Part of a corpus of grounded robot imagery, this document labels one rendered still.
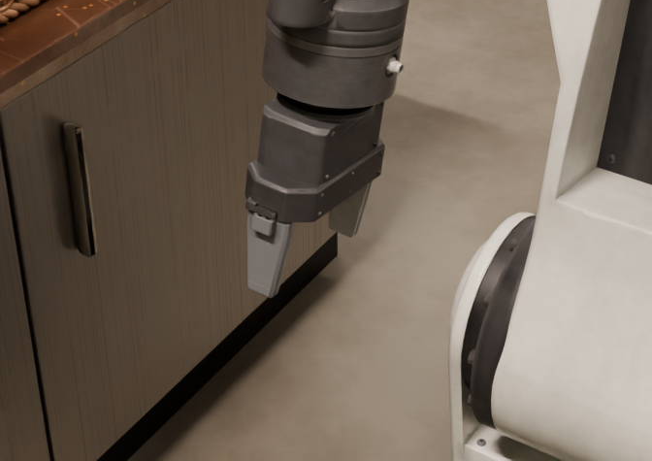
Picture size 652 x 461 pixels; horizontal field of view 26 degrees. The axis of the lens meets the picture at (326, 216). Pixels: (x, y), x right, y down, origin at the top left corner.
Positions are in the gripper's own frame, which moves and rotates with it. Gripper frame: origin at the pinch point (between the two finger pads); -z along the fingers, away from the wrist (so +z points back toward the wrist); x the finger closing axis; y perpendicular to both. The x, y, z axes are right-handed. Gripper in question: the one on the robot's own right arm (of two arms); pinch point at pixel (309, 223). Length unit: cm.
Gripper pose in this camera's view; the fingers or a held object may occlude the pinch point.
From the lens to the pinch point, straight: 98.0
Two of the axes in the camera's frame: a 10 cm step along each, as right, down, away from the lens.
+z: 1.2, -8.6, -4.9
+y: 8.5, 3.5, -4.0
